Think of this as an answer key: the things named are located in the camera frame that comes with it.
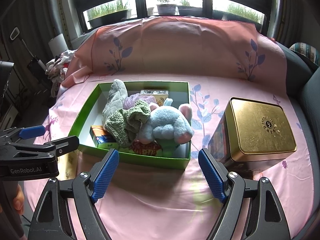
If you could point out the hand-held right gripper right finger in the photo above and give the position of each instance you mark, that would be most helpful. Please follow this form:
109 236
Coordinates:
211 177

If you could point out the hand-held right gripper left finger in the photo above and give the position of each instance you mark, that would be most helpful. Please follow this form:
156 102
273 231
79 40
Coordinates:
105 177

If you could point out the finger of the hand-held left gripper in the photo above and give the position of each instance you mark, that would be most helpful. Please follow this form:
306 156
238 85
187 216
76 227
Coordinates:
32 131
62 143

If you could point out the blue orange packet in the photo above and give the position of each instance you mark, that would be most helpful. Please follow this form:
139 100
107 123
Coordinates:
100 135

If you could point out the red patterned packet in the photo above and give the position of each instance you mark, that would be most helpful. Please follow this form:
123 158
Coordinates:
146 150

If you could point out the green cardboard box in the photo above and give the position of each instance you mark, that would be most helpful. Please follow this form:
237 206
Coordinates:
155 163

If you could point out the green knitted cloth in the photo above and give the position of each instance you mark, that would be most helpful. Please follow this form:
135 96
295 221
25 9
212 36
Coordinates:
125 122

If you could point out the pale terry towel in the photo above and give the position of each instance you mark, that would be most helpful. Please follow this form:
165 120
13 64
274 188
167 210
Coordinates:
115 97

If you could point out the blue elephant plush toy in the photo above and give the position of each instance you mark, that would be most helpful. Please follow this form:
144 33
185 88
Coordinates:
167 122

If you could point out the purple mesh bath pouf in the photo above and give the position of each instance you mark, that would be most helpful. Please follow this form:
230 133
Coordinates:
132 101

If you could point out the yellow printed packet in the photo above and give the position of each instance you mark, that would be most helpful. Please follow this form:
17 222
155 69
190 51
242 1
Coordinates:
155 96

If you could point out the person's left hand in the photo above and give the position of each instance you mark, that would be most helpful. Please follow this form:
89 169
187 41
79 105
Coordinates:
18 200

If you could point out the pink printed bed sheet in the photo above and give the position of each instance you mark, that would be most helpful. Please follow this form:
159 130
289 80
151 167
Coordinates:
162 205

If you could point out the pile of clothes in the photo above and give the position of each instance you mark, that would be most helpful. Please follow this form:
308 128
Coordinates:
57 72

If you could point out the gold-lidded tin box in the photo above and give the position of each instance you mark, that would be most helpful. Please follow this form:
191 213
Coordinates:
260 125

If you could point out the white paper roll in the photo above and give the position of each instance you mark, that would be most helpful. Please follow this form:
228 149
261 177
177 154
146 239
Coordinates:
58 45

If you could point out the grey sofa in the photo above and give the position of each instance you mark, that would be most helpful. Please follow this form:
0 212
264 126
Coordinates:
310 100

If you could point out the pink floral pillow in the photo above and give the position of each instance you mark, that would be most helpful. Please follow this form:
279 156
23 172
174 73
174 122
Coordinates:
187 47

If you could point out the long black grass planter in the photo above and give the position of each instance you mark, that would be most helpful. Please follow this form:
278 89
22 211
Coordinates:
107 17

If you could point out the patterned cushion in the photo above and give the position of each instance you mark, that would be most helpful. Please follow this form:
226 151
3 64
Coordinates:
305 52

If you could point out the dark plant pot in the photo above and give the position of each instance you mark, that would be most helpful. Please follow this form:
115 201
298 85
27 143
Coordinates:
190 10

